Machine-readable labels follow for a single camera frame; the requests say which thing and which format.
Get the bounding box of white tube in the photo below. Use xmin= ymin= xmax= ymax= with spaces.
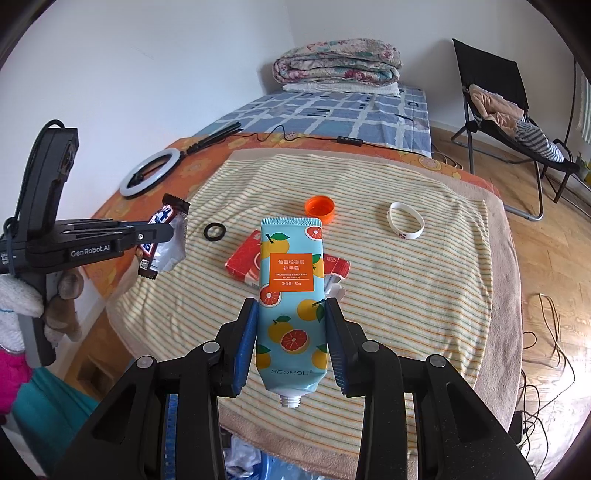
xmin=324 ymin=272 xmax=347 ymax=302

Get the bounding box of candy bar wrapper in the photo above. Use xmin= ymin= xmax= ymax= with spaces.
xmin=137 ymin=194 xmax=190 ymax=279

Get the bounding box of black folding chair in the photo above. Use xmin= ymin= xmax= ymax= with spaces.
xmin=450 ymin=38 xmax=580 ymax=222

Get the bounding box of black power adapter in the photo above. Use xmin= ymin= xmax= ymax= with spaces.
xmin=508 ymin=411 xmax=525 ymax=446

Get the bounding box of fruit print hand cream tube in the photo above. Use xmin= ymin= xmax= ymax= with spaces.
xmin=255 ymin=217 xmax=329 ymax=408

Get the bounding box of white plastic bag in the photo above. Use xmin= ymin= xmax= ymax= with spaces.
xmin=224 ymin=434 xmax=266 ymax=474

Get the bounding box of orange bottle cap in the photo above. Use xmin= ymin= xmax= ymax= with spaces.
xmin=305 ymin=196 xmax=337 ymax=224

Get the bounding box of blue plaid bedsheet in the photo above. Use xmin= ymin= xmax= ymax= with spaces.
xmin=191 ymin=83 xmax=432 ymax=155

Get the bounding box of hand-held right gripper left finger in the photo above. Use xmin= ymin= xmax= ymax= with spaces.
xmin=55 ymin=298 xmax=260 ymax=480

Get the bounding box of black floor cable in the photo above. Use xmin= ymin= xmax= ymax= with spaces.
xmin=503 ymin=291 xmax=578 ymax=462

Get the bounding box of pink plush clothing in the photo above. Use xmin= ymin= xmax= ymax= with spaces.
xmin=0 ymin=346 xmax=34 ymax=414

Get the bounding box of ring light with stand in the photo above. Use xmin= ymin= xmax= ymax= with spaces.
xmin=119 ymin=122 xmax=243 ymax=199

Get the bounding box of beige towel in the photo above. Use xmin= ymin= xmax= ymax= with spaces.
xmin=106 ymin=150 xmax=525 ymax=480

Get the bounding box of white wristband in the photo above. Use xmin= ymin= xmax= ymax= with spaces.
xmin=387 ymin=202 xmax=426 ymax=241

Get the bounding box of yellow striped cloth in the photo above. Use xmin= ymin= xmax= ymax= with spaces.
xmin=113 ymin=154 xmax=490 ymax=462

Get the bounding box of red tissue packet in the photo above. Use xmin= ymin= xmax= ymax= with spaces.
xmin=225 ymin=229 xmax=352 ymax=289

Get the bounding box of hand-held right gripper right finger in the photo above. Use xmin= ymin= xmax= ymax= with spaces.
xmin=324 ymin=298 xmax=539 ymax=480

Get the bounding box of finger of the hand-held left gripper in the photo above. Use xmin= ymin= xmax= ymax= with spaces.
xmin=129 ymin=222 xmax=175 ymax=252

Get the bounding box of folded floral quilt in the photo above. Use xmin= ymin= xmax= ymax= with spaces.
xmin=272 ymin=41 xmax=402 ymax=85

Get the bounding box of striped garment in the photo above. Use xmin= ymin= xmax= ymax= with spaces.
xmin=512 ymin=117 xmax=566 ymax=163

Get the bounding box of beige clothing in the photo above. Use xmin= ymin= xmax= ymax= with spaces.
xmin=464 ymin=83 xmax=527 ymax=137

